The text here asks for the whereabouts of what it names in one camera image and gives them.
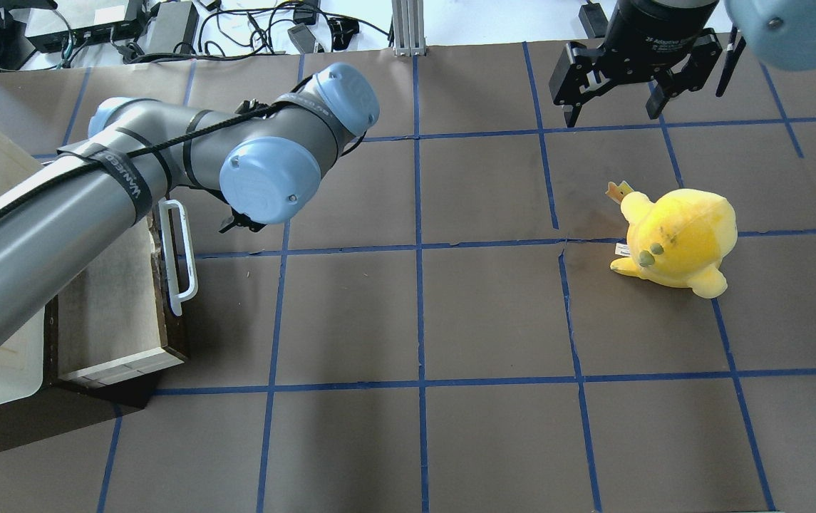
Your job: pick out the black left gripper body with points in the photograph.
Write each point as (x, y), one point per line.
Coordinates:
(241, 222)

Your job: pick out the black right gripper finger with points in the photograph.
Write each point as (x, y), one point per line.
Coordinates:
(659, 99)
(571, 112)

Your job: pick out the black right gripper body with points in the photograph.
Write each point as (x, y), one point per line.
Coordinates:
(646, 32)

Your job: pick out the white drawer handle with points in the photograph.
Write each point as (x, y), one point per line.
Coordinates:
(181, 277)

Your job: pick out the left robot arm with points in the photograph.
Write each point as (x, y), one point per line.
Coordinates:
(265, 161)

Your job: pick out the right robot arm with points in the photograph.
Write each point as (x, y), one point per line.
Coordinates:
(782, 34)

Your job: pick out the yellow plush toy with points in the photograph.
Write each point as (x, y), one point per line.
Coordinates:
(679, 240)

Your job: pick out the aluminium frame post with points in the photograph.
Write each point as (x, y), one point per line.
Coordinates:
(407, 28)

